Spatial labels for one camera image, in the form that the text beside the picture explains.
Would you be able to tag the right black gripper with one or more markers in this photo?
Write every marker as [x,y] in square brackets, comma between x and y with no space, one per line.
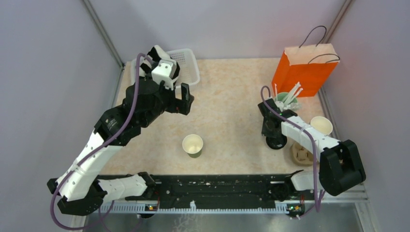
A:
[266,132]

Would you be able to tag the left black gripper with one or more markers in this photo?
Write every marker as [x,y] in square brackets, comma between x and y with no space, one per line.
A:
[182,106]

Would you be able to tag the green paper coffee cup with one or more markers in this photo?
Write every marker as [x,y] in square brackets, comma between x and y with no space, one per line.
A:
[193,144]

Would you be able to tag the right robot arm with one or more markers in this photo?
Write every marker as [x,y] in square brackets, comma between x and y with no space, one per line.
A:
[340,163]

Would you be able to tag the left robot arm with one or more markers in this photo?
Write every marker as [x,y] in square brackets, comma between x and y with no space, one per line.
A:
[80,189]

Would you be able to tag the black lid on table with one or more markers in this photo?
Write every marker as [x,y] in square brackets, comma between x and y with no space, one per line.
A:
[276,143]

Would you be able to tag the white plastic basket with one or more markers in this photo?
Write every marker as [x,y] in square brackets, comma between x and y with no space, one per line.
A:
[189,71]

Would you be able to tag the green straw holder cup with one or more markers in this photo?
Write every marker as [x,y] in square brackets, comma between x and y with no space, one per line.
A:
[285,102]

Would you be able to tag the cardboard cup carrier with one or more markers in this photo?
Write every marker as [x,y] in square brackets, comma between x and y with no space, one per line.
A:
[301,156]

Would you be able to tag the white wrapped straws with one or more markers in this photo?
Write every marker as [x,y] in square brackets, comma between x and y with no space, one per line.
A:
[295,91]

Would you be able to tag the stack of paper cups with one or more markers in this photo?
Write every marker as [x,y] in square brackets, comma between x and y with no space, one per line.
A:
[322,125]

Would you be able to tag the black white striped cloth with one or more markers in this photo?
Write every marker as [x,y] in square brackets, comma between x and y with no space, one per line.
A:
[144,64]

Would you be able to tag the orange paper bag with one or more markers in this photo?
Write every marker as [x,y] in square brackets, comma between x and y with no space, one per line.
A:
[307,65]

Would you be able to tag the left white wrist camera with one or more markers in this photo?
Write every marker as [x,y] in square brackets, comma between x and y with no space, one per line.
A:
[165,71]

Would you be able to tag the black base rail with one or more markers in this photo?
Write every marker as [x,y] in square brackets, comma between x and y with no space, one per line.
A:
[217,194]

